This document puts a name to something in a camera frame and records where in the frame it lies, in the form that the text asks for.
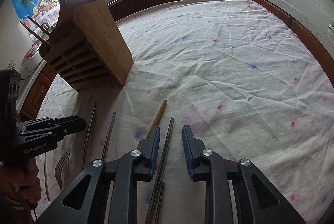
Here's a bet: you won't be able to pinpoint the wooden chopstick light brown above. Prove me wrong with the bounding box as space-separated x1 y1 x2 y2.
146 100 167 138

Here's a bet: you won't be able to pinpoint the left hand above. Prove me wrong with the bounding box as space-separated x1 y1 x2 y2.
1 158 41 203

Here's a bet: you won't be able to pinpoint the white rice cooker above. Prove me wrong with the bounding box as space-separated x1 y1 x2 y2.
22 43 42 74

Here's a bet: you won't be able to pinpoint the wooden chopsticks in holder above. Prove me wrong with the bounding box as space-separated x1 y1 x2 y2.
19 15 54 48

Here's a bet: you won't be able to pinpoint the metal chopstick long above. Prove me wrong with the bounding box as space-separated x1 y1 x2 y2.
82 102 97 170

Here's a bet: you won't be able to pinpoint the brown patterned chopstick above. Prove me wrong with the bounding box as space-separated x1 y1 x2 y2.
84 114 97 167

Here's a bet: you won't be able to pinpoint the wooden utensil holder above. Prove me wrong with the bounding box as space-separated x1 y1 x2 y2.
39 0 134 91

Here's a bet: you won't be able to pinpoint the floral white tablecloth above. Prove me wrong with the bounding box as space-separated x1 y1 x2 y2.
37 0 333 223

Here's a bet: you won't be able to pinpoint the steel fork wooden handle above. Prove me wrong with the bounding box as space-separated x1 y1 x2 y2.
43 151 71 201

